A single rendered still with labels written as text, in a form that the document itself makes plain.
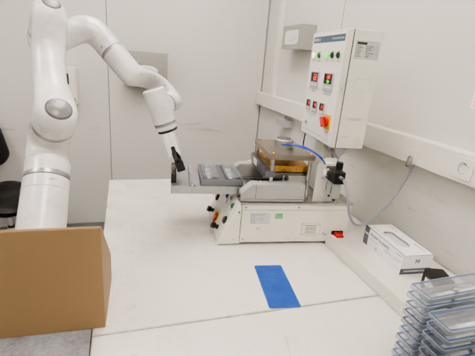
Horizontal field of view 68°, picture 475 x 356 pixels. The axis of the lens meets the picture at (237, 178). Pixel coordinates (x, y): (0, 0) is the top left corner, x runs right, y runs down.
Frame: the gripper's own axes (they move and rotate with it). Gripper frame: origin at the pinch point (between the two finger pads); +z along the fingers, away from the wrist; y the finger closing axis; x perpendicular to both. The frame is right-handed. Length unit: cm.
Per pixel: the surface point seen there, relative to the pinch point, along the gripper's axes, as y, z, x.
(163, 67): -134, -35, 1
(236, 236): 17.0, 28.9, 12.8
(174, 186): 11.0, 3.5, -3.7
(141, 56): -132, -45, -11
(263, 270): 35, 34, 18
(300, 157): 13.4, 6.8, 45.3
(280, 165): 10.0, 8.9, 37.5
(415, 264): 46, 43, 67
